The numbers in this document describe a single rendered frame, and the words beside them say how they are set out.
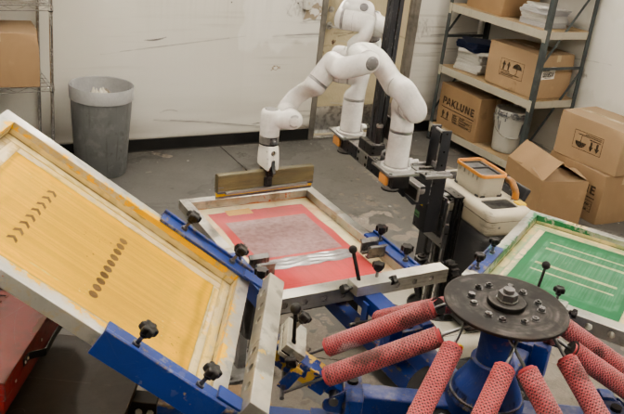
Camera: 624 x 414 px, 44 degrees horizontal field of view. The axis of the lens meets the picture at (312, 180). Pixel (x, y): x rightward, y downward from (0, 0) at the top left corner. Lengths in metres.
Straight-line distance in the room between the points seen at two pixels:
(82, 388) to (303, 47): 4.91
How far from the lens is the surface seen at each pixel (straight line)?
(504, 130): 6.76
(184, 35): 6.16
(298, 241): 2.83
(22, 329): 2.03
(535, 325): 1.86
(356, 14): 3.24
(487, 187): 3.61
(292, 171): 2.98
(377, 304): 2.33
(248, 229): 2.88
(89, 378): 2.11
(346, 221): 2.95
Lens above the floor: 2.21
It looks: 22 degrees down
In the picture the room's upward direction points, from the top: 7 degrees clockwise
